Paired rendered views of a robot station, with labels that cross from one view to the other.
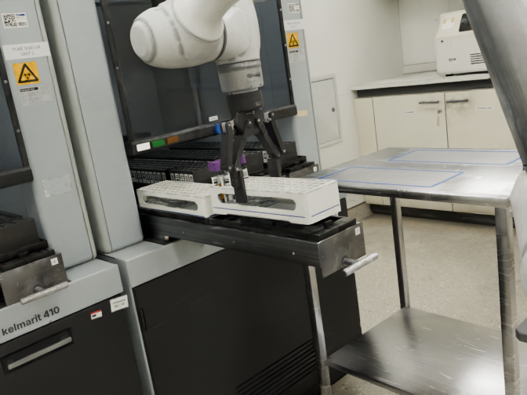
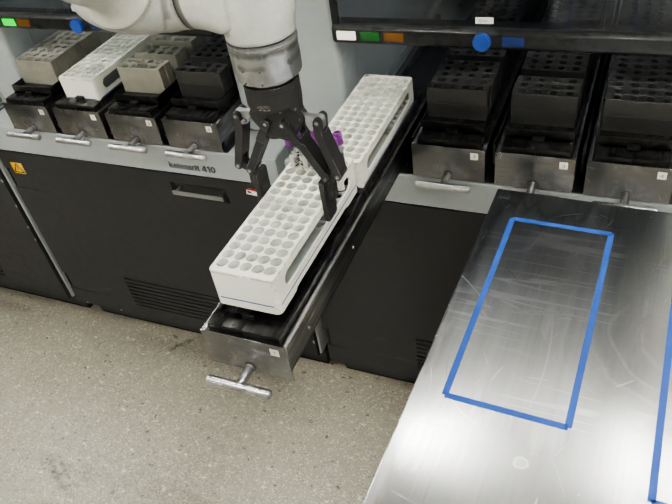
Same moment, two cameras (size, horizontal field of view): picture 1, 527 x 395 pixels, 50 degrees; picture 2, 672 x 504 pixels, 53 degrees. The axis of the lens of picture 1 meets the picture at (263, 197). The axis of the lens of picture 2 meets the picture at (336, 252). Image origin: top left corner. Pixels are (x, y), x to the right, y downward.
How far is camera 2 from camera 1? 1.29 m
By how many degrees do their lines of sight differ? 67
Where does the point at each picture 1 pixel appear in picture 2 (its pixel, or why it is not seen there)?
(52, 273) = (207, 139)
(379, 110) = not seen: outside the picture
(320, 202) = (236, 290)
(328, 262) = (221, 353)
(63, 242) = not seen: hidden behind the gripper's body
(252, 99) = (252, 99)
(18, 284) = (178, 134)
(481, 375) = not seen: outside the picture
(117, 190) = (318, 73)
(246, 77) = (237, 69)
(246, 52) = (231, 34)
